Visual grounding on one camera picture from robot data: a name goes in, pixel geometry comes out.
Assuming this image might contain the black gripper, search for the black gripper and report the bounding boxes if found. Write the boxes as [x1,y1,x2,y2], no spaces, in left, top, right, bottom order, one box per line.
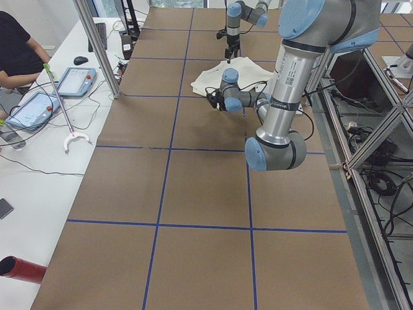
[216,29,240,63]
[206,89,226,111]

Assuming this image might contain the cream long-sleeve cat shirt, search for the cream long-sleeve cat shirt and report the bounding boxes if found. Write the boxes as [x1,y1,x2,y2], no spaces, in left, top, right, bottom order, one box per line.
[191,57,273,97]

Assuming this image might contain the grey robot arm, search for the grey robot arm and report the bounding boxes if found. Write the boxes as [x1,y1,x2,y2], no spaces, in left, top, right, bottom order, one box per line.
[216,1,271,63]
[206,0,381,171]

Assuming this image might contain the black keyboard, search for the black keyboard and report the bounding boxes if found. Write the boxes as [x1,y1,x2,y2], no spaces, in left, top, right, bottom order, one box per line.
[88,22,107,52]

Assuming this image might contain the blue teach pendant far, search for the blue teach pendant far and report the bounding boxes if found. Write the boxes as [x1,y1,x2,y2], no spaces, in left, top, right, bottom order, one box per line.
[56,67,97,98]

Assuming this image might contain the blue teach pendant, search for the blue teach pendant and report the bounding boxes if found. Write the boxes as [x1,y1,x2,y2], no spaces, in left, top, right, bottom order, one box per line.
[56,67,97,98]
[5,92,59,131]

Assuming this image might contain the black computer mouse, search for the black computer mouse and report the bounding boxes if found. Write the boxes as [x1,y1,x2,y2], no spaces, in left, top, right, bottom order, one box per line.
[73,56,88,66]

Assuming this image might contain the white grabber reach tool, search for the white grabber reach tool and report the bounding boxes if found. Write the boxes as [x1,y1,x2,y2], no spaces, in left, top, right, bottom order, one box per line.
[43,63,92,154]

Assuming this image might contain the blue teach pendant near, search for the blue teach pendant near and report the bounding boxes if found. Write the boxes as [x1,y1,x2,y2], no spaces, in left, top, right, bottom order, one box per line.
[5,92,59,131]

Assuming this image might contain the seated person black shirt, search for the seated person black shirt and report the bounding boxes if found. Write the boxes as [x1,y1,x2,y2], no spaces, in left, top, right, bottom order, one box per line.
[1,11,51,89]

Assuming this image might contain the black smartphone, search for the black smartphone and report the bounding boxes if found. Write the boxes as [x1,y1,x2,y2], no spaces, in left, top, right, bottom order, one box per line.
[0,198,14,220]

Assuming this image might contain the red fire extinguisher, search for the red fire extinguisher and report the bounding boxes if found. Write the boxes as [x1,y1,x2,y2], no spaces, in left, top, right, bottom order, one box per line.
[1,256,47,284]

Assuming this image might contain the aluminium frame post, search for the aluminium frame post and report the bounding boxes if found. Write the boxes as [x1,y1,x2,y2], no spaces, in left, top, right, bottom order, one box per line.
[73,0,121,99]

